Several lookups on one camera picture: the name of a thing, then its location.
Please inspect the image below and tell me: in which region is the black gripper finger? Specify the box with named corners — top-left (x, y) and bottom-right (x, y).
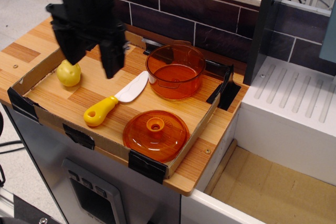
top-left (52, 26), bottom-right (91, 65)
top-left (99, 39), bottom-right (125, 79)

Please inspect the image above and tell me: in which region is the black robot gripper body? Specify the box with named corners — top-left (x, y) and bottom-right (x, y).
top-left (46, 0), bottom-right (125, 48)

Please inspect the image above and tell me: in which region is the yellow handled white toy knife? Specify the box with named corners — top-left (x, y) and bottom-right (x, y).
top-left (83, 71), bottom-right (149, 127)

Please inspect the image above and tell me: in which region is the orange transparent plastic pot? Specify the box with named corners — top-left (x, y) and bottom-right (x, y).
top-left (145, 43), bottom-right (206, 100)

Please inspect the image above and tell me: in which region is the orange transparent pot lid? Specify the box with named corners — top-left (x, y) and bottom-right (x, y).
top-left (123, 110), bottom-right (190, 163)

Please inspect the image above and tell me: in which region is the cardboard fence with black tape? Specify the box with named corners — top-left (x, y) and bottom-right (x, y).
top-left (7, 24), bottom-right (242, 185)

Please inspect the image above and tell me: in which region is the yellow toy potato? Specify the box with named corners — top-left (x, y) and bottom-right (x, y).
top-left (56, 60), bottom-right (81, 87)

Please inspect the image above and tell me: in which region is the grey toy oven front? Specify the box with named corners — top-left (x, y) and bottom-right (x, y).
top-left (5, 106), bottom-right (181, 223)

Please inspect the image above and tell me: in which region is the white toy sink unit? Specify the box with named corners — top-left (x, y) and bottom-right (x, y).
top-left (181, 57), bottom-right (335, 223)

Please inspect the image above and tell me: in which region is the dark grey vertical post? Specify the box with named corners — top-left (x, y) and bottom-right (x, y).
top-left (244, 0), bottom-right (282, 85)

